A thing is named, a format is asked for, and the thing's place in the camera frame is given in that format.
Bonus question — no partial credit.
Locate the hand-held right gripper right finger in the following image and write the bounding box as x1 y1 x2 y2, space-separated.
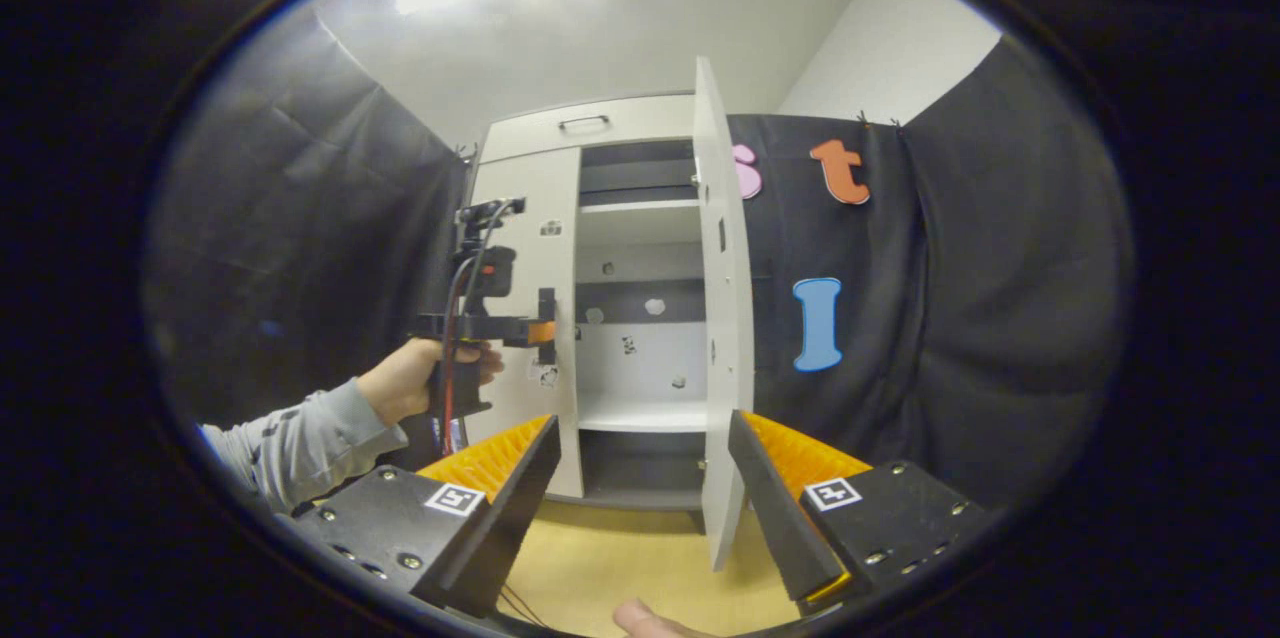
728 410 991 619

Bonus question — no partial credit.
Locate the grey double-door shoe cabinet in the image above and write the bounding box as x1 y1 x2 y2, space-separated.
465 93 721 514

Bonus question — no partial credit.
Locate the grey cabinet drawer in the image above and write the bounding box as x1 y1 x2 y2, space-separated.
478 96 696 164

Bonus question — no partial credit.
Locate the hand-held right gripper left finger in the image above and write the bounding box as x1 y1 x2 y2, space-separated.
275 415 563 619

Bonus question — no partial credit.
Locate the grey cabinet door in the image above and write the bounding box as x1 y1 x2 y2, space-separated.
465 146 583 499
692 56 756 571

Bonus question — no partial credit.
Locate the white cabinet shelf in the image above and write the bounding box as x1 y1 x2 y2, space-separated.
578 396 709 434
578 198 701 216

